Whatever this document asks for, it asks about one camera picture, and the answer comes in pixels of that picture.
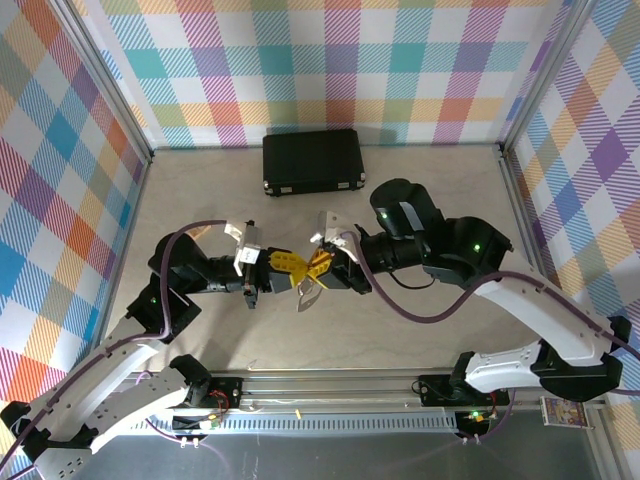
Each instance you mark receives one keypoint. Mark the silver key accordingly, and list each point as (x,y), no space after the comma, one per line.
(306,302)

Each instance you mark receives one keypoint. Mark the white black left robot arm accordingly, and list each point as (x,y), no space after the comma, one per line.
(100,385)

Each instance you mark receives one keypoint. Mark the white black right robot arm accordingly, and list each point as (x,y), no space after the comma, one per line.
(550,320)

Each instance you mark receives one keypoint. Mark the black hard case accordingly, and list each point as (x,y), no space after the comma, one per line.
(312,160)

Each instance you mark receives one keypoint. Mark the colourful card box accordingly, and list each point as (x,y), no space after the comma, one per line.
(565,412)

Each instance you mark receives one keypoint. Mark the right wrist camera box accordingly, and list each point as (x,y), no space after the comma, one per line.
(327,227)

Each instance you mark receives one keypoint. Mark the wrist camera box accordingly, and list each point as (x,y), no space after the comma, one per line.
(249,250)
(327,227)

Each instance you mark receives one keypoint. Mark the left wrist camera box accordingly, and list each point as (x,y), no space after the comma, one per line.
(249,250)

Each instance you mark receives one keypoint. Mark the aluminium side rail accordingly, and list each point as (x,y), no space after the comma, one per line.
(515,195)
(135,210)

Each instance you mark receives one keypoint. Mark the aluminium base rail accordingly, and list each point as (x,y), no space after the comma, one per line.
(325,387)

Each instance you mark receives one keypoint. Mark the aluminium frame post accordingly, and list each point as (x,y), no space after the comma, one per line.
(108,75)
(545,75)

